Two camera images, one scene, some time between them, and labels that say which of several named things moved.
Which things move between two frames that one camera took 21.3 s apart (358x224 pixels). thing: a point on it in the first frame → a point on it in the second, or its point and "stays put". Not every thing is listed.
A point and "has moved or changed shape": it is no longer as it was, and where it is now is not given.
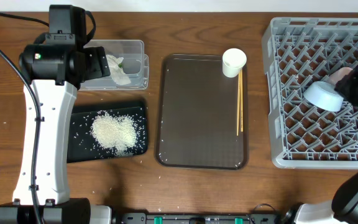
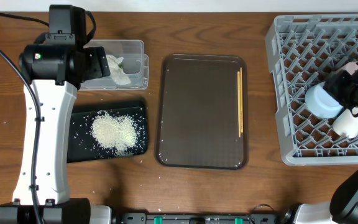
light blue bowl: [324, 96] has moved or changed shape
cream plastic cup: [233, 60] → [348, 125]
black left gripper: [98, 64] stays put
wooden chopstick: [238, 101] stays put
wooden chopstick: [242, 98] stays put
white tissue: [116, 72] stays put
